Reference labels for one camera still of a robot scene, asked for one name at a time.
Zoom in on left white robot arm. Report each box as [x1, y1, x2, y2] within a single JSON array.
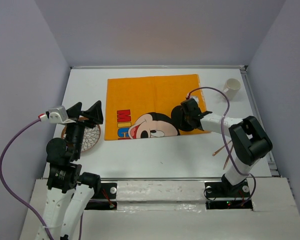
[[35, 100, 104, 240]]

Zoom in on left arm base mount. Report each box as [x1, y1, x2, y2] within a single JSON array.
[[85, 182, 118, 211]]

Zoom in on white ceramic mug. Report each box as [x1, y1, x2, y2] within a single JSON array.
[[222, 78, 241, 100]]

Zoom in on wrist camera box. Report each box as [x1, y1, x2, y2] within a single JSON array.
[[185, 92, 199, 104], [38, 105, 75, 125]]

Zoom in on orange cartoon mouse placemat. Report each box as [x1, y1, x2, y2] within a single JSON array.
[[104, 74, 207, 141]]

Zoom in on aluminium table edge rail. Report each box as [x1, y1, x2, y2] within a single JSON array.
[[70, 65, 247, 71]]

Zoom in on floral patterned plate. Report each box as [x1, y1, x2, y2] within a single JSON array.
[[61, 116, 101, 153]]

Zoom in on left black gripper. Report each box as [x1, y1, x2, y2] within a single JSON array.
[[64, 99, 104, 158]]

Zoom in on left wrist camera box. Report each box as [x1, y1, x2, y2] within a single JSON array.
[[38, 105, 75, 125]]

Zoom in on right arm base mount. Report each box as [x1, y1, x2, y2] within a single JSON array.
[[203, 181, 253, 210]]

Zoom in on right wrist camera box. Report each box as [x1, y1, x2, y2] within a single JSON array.
[[185, 92, 199, 104]]

